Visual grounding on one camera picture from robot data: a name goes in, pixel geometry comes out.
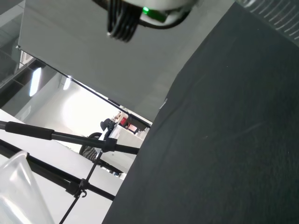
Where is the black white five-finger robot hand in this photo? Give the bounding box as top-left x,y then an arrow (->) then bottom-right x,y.
92,0 -> 199,43

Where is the grey partition panel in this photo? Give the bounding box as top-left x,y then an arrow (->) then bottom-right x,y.
18,0 -> 234,123

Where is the black bench cloth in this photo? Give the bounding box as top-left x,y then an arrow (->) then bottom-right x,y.
101,2 -> 299,224

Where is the black tripod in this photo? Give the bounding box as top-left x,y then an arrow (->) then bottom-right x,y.
0,120 -> 141,224

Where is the clear plastic funnel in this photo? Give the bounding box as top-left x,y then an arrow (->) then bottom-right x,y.
0,150 -> 56,224

